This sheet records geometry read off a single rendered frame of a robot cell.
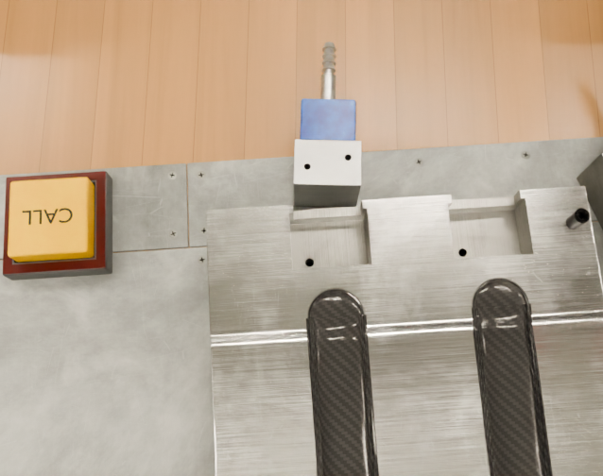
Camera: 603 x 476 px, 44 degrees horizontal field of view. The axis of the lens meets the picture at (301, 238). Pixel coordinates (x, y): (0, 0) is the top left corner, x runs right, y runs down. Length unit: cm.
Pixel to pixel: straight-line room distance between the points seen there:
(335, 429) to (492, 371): 11
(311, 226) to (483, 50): 24
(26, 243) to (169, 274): 11
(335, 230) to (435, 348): 11
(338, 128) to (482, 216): 13
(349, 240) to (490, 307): 11
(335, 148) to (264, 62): 13
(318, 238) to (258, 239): 5
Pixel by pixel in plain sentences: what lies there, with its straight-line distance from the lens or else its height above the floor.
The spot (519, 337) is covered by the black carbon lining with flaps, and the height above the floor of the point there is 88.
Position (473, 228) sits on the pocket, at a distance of 55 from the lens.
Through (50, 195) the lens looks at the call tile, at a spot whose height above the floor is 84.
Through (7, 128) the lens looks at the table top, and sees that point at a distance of 68.
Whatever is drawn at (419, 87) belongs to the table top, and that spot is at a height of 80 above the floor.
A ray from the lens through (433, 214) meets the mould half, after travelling 52.
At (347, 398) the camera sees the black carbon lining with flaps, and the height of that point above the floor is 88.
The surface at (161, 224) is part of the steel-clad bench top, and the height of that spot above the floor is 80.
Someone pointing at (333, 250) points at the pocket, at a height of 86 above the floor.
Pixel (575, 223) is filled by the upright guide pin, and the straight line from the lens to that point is 53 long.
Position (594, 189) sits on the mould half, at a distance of 63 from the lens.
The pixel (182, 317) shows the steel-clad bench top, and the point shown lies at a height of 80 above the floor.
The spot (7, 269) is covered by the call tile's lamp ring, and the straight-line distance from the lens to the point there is 61.
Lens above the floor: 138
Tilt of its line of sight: 75 degrees down
